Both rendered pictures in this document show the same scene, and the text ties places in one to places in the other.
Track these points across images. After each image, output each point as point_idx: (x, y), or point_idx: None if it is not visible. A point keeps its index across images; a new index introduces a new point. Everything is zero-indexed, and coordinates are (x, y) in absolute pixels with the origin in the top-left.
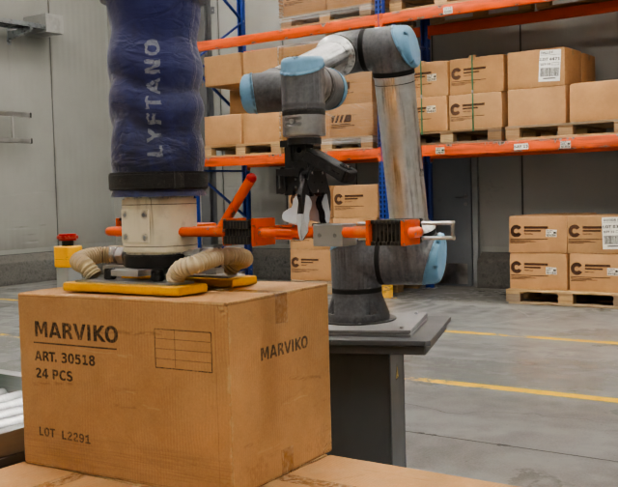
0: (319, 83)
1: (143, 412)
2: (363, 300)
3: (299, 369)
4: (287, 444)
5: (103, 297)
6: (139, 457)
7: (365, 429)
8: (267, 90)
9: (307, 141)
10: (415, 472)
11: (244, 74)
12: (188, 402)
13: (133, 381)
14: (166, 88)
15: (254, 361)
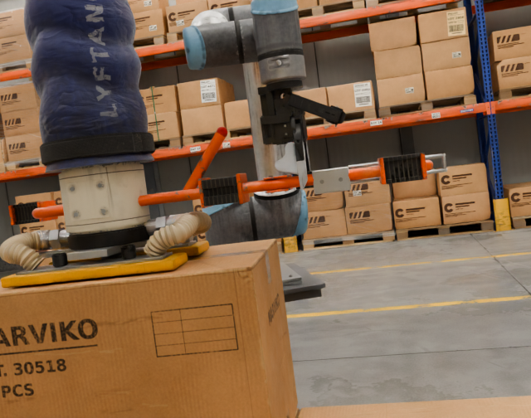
0: (299, 22)
1: (143, 412)
2: None
3: (280, 328)
4: (287, 409)
5: (71, 286)
6: None
7: None
8: (220, 40)
9: (294, 84)
10: (406, 406)
11: (186, 27)
12: (208, 389)
13: (126, 378)
14: (110, 39)
15: (267, 328)
